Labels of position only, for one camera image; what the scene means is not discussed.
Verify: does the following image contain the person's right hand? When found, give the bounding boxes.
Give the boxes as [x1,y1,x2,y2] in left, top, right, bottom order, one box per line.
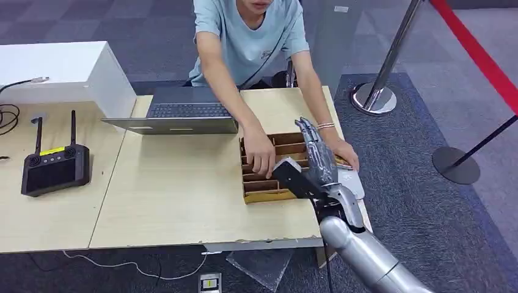
[242,125,277,180]

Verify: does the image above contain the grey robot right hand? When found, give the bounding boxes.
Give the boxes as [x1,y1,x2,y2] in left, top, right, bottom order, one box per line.
[294,117,340,188]

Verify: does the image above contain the person's left hand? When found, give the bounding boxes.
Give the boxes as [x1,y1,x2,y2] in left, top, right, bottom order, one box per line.
[319,129,360,173]

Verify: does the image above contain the wooden card box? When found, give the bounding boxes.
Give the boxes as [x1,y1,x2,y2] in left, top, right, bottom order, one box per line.
[239,131,321,204]

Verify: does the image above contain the pale grey flat device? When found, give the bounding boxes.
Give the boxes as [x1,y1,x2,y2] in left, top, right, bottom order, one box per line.
[338,167,366,201]

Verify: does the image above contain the dark grey floor carpet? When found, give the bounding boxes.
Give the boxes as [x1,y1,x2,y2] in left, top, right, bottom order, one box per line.
[0,71,518,293]

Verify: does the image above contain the grey laptop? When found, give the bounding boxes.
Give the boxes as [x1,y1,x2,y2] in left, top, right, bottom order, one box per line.
[101,85,239,136]

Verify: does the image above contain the pale table leg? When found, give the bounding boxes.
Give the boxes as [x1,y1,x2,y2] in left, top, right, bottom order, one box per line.
[315,244,338,269]

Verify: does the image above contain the person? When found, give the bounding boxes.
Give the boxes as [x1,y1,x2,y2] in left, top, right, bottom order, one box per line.
[188,0,310,89]

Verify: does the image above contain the clear glass sheet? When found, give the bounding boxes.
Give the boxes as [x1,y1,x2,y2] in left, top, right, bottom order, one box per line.
[225,248,296,293]

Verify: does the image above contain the floor socket plate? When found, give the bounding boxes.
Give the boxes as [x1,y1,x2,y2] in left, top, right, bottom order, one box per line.
[198,273,222,293]

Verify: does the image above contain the red barrier belt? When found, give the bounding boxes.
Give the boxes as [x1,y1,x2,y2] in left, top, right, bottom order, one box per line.
[429,0,518,116]

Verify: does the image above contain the black remote controller with antennas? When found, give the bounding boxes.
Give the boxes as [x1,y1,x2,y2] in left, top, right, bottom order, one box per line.
[21,110,91,198]

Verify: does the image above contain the white cabinet box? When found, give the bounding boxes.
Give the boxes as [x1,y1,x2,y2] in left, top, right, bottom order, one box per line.
[0,40,137,119]

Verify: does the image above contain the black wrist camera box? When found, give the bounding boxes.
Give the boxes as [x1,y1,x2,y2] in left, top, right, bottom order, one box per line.
[272,157,329,200]

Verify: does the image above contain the chrome stanchion post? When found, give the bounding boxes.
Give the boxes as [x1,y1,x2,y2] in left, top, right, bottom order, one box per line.
[350,0,424,116]

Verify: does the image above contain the stanchion post with dark base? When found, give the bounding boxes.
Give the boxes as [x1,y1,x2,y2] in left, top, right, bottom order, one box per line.
[271,59,299,89]

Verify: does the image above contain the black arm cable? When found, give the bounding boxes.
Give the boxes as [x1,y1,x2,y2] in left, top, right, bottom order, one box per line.
[322,238,335,293]

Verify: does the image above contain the black stanchion post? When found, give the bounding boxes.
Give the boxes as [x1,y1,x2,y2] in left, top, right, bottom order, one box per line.
[431,115,518,186]

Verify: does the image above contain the white floor cable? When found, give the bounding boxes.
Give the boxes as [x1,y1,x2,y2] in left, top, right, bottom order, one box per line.
[61,250,208,282]

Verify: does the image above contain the black cable with grey plug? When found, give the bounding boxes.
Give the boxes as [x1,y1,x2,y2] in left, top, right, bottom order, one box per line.
[0,76,50,94]

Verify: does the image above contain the coiled black cable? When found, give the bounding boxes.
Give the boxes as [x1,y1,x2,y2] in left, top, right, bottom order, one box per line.
[0,104,20,136]

